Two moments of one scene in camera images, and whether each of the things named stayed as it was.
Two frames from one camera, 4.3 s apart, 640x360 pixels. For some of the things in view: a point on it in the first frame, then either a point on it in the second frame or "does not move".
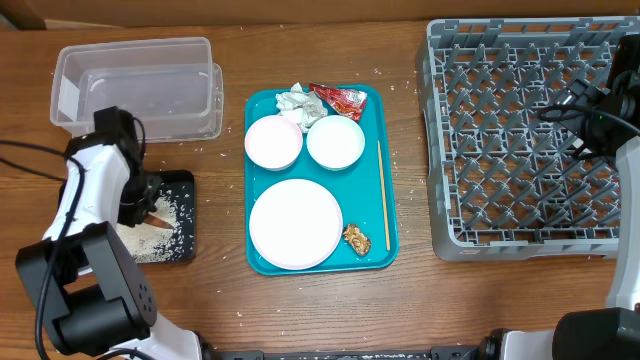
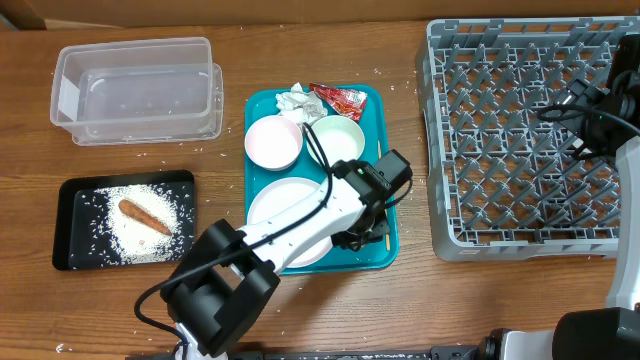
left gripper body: x=140 y=195 to x=363 y=233
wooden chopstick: x=383 y=196 does not move
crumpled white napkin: x=305 y=107 does not move
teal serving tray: x=321 y=180 does not move
